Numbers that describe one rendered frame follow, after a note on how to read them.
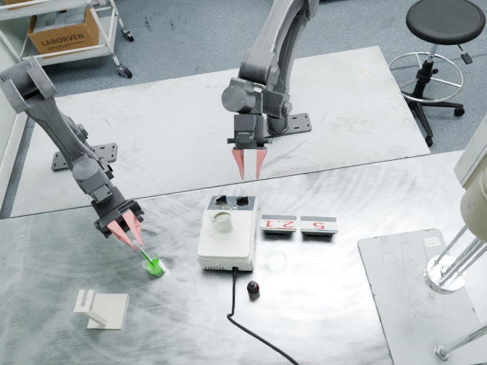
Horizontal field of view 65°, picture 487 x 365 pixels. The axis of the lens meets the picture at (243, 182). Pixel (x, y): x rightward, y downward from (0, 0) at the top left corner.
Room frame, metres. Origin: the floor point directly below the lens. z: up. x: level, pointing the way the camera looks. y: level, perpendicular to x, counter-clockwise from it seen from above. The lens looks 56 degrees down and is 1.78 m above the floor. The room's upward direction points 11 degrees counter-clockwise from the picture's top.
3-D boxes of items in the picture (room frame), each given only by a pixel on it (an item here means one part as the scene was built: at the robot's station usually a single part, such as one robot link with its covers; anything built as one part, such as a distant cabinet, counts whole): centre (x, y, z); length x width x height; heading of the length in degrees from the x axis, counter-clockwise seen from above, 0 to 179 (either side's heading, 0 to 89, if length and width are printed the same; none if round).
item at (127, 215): (0.42, 0.27, 1.05); 0.09 x 0.07 x 0.07; 27
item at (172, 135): (0.84, 0.06, 0.45); 1.20 x 0.48 x 0.90; 87
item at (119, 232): (0.42, 0.26, 1.05); 0.09 x 0.07 x 0.07; 27
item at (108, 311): (0.31, 0.37, 0.96); 0.08 x 0.08 x 0.13; 78
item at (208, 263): (0.43, 0.06, 0.94); 0.22 x 0.13 x 0.08; 166
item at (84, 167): (0.57, 0.34, 1.10); 0.12 x 0.09 x 0.12; 27
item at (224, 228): (0.43, 0.06, 1.02); 0.06 x 0.05 x 0.08; 113
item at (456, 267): (0.20, -0.33, 1.17); 0.07 x 0.07 x 0.25
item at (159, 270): (0.39, 0.25, 0.93); 0.04 x 0.04 x 0.06
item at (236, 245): (0.41, 0.06, 0.98); 0.12 x 0.12 x 0.01; 76
